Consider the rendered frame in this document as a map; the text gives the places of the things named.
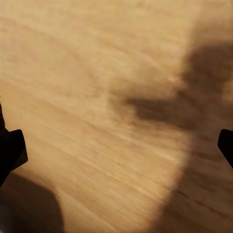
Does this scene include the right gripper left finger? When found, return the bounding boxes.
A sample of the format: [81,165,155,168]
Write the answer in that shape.
[0,129,25,187]

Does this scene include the digital camera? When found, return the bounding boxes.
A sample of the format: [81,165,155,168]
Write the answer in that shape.
[0,127,26,171]

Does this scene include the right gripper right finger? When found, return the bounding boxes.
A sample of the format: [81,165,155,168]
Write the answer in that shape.
[217,129,233,168]

